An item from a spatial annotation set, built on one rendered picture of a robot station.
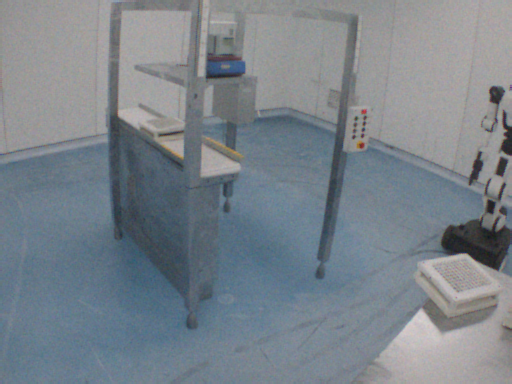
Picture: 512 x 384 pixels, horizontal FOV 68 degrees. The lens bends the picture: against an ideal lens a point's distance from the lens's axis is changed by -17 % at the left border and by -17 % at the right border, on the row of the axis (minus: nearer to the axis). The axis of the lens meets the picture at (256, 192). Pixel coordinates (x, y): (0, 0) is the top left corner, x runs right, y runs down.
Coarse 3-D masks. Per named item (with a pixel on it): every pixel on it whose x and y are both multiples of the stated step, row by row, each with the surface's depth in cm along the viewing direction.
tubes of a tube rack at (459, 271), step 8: (448, 264) 140; (456, 264) 141; (464, 264) 140; (448, 272) 135; (456, 272) 135; (464, 272) 136; (472, 272) 135; (456, 280) 131; (464, 280) 131; (472, 280) 131; (480, 280) 131
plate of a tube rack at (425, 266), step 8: (456, 256) 146; (464, 256) 146; (424, 264) 141; (432, 264) 141; (472, 264) 142; (424, 272) 138; (432, 272) 136; (480, 272) 136; (432, 280) 134; (440, 280) 132; (440, 288) 129; (448, 288) 128; (480, 288) 127; (488, 288) 127; (496, 288) 127; (448, 296) 125; (456, 296) 123; (464, 296) 123; (472, 296) 123; (480, 296) 124; (456, 304) 122
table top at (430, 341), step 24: (480, 264) 155; (504, 288) 139; (432, 312) 127; (480, 312) 127; (504, 312) 126; (408, 336) 117; (432, 336) 116; (456, 336) 116; (480, 336) 115; (504, 336) 115; (384, 360) 108; (408, 360) 107; (432, 360) 107; (456, 360) 106; (480, 360) 106; (504, 360) 105
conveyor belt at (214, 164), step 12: (132, 108) 311; (132, 120) 281; (168, 144) 240; (180, 144) 241; (204, 144) 244; (204, 156) 226; (216, 156) 227; (204, 168) 211; (216, 168) 213; (228, 168) 217; (240, 168) 221
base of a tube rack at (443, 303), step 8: (416, 272) 145; (416, 280) 143; (424, 280) 140; (424, 288) 138; (432, 288) 135; (432, 296) 133; (440, 296) 131; (488, 296) 131; (440, 304) 128; (448, 304) 127; (464, 304) 127; (472, 304) 127; (480, 304) 127; (488, 304) 128; (448, 312) 124; (456, 312) 124; (464, 312) 125
